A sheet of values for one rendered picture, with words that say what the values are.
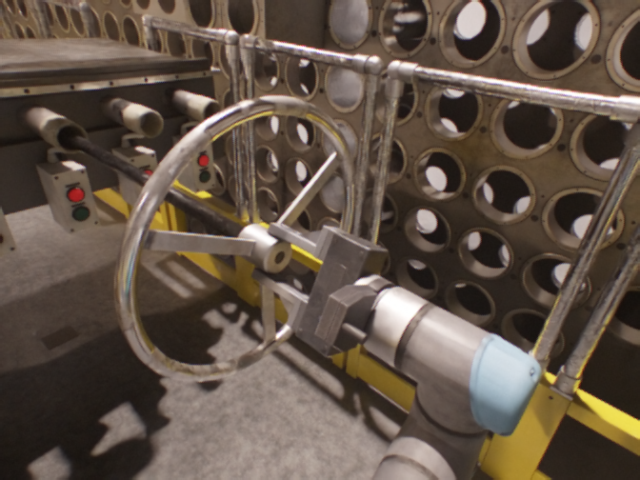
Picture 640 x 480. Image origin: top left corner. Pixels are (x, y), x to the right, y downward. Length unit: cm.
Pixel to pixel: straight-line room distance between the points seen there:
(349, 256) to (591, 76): 138
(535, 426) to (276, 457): 69
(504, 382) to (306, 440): 104
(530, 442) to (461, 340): 90
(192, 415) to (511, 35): 166
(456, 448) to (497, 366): 10
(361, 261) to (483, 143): 146
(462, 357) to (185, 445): 111
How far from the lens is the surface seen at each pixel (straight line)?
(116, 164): 84
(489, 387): 40
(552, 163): 180
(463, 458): 47
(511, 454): 135
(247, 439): 140
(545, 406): 119
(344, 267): 46
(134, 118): 109
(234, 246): 52
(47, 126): 105
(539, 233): 189
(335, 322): 39
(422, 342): 41
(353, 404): 148
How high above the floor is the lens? 116
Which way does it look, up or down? 31 degrees down
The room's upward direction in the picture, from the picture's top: 3 degrees clockwise
